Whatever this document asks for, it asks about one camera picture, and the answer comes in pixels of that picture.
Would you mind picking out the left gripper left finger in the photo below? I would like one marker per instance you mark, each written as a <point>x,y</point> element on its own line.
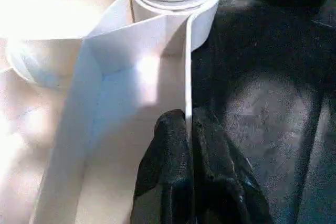
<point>168,171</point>

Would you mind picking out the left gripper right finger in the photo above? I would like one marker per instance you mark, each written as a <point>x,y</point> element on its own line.
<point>220,176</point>

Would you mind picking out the white plastic table top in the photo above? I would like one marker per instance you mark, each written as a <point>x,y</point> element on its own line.
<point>78,90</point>

